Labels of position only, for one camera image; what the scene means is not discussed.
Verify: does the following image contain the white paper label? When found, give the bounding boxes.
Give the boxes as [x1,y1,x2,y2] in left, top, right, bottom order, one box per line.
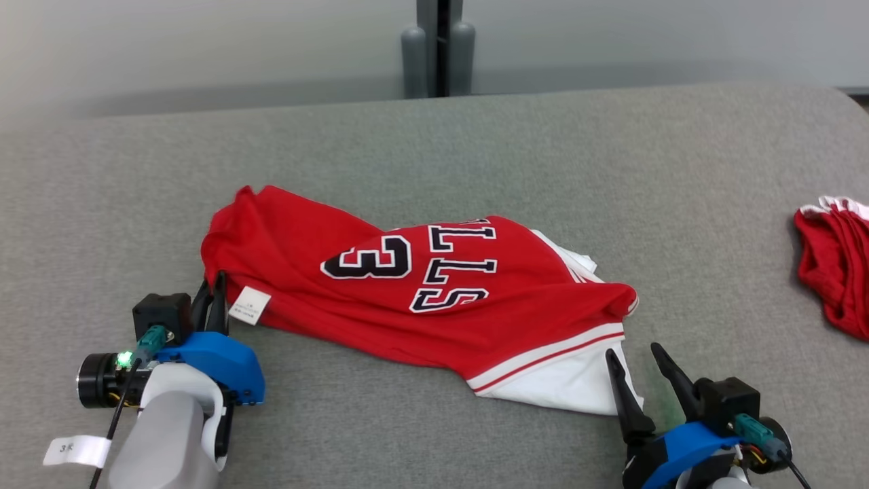
[43,435,112,468]

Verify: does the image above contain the black cable with teal plug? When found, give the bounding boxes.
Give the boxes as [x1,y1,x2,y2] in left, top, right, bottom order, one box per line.
[733,413,813,489]
[88,325,170,489]

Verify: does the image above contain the red basketball shorts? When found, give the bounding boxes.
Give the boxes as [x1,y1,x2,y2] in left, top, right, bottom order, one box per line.
[793,196,869,342]

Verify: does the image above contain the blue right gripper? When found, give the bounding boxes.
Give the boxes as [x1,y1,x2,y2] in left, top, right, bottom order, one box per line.
[604,342,744,489]

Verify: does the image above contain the red white basketball jersey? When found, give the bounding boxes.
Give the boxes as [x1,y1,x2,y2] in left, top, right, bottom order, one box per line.
[201,185,644,416]

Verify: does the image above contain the grey partition post with slot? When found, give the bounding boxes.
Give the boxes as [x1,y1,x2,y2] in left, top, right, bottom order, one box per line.
[401,0,476,99]

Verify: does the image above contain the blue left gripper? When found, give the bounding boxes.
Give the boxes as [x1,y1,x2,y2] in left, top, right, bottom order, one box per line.
[155,272,267,407]

